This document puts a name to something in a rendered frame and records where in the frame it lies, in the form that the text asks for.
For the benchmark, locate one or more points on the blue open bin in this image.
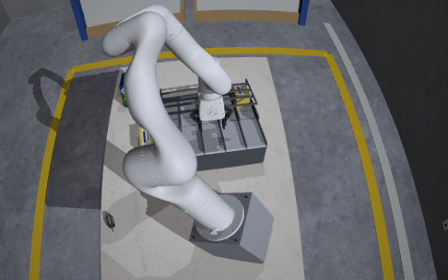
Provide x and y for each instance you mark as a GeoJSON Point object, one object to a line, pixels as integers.
{"type": "Point", "coordinates": [122, 82]}

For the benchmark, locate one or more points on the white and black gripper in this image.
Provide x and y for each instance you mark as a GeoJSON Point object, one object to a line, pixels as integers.
{"type": "Point", "coordinates": [209, 111]}

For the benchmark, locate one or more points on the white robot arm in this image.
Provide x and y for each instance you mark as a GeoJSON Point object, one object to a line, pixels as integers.
{"type": "Point", "coordinates": [163, 171]}

